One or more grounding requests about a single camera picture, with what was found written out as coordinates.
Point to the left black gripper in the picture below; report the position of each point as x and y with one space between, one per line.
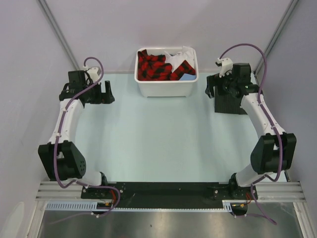
106 97

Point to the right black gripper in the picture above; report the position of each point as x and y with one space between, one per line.
217 80

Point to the white long sleeve shirt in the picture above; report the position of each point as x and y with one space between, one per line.
186 54

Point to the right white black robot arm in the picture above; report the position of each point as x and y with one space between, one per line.
274 150

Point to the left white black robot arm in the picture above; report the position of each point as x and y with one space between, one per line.
61 158

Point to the folded black striped shirt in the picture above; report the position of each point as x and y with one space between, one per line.
226 104

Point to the white plastic bin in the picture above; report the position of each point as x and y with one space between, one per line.
166 88

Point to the blue patterned shirt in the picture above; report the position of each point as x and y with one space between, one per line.
188 77

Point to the red black plaid shirt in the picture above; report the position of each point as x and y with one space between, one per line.
155 68

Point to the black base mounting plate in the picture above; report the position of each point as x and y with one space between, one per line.
179 195

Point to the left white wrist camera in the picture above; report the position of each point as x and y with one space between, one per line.
92 72

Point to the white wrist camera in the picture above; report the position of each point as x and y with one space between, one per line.
225 64
92 72

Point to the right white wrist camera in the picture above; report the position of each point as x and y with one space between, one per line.
225 64

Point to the left aluminium corner post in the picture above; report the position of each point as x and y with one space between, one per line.
48 14

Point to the aluminium corner post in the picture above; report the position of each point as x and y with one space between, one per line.
48 14
280 27

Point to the aluminium front rail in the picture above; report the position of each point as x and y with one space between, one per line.
266 192

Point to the right aluminium corner post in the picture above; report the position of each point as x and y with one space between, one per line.
280 27

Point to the white slotted cable duct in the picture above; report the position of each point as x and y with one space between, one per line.
93 207

